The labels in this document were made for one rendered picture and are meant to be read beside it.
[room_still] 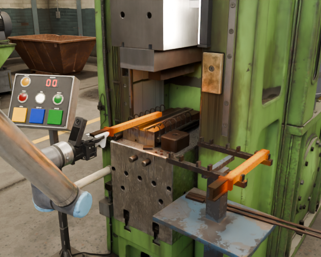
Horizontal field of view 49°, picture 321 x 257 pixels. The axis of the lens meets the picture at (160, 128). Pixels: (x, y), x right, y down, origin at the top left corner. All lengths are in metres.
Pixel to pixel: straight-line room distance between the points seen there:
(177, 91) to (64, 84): 0.65
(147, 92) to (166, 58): 0.39
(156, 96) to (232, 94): 0.62
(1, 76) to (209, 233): 5.93
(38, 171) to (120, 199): 0.86
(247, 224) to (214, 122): 0.47
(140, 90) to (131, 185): 0.51
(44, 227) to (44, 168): 1.78
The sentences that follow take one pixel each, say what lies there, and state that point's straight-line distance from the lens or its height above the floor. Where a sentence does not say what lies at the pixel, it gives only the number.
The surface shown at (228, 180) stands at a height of 1.04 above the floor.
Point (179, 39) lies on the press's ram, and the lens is 1.60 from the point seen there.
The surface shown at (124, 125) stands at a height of 1.05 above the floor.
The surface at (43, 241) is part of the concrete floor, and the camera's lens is 2.68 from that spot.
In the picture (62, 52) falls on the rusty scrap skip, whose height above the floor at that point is 0.60.
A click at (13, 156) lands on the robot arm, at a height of 1.17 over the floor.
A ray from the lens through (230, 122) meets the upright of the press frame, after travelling 1.56.
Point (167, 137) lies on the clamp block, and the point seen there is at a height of 0.98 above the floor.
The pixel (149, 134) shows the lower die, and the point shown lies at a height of 0.98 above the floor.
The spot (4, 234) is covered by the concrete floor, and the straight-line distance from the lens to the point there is 2.85.
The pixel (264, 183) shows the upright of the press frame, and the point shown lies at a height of 0.62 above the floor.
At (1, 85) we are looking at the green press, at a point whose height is 0.19.
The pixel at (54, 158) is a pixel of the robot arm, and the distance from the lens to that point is 1.29.
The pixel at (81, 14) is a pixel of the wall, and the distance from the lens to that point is 10.45.
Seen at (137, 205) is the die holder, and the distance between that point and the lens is 1.78.
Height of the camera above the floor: 1.54
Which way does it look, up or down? 19 degrees down
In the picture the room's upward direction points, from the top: straight up
